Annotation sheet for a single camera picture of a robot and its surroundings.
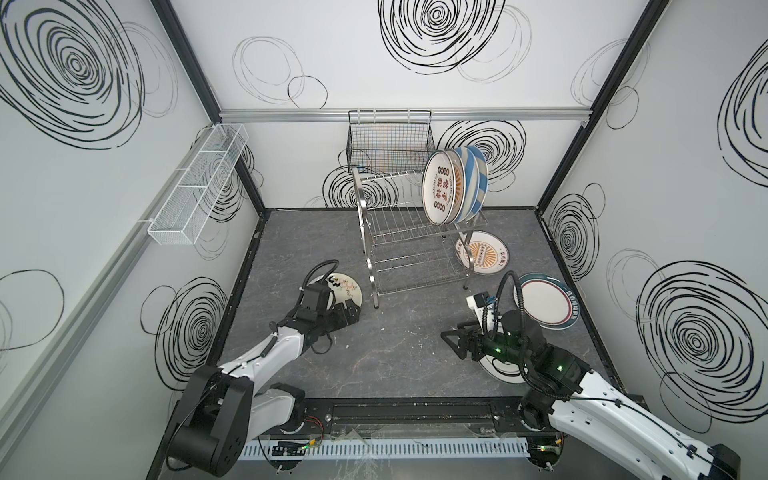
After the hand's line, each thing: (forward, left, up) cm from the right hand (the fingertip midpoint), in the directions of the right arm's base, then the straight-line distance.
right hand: (447, 336), depth 72 cm
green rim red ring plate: (+18, -38, -16) cm, 45 cm away
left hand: (+11, +25, -11) cm, 30 cm away
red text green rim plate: (+33, +1, +19) cm, 39 cm away
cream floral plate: (+21, +30, -13) cm, 39 cm away
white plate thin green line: (-8, -12, +1) cm, 14 cm away
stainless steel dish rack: (+39, +9, -14) cm, 42 cm away
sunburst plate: (+37, -21, -14) cm, 45 cm away
